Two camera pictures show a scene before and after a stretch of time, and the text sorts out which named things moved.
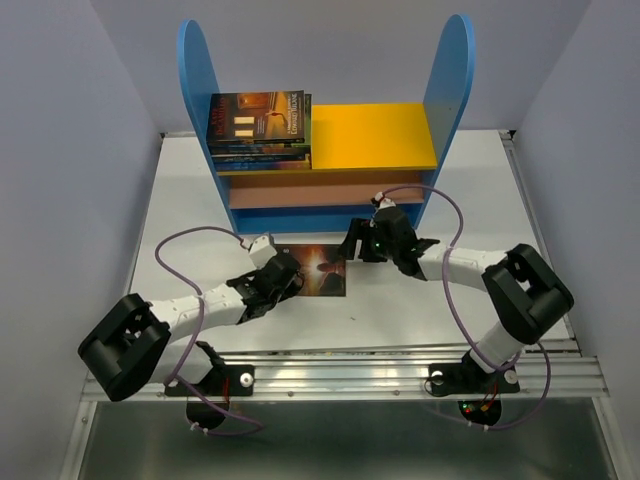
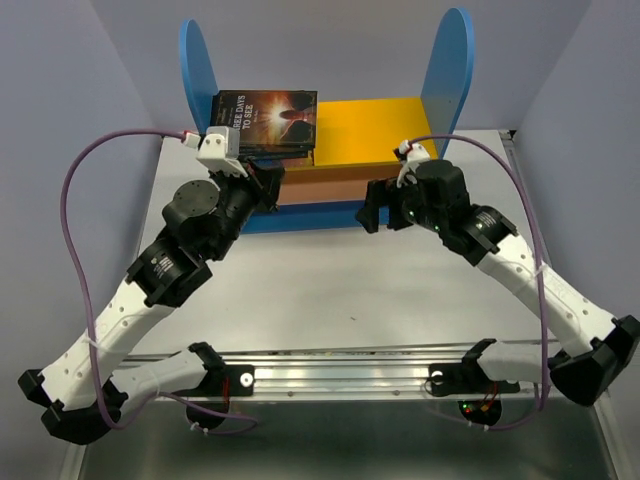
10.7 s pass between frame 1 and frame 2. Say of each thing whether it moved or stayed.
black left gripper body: moved
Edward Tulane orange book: moved
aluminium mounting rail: stayed
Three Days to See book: moved
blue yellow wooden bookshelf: stayed
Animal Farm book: moved
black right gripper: moved
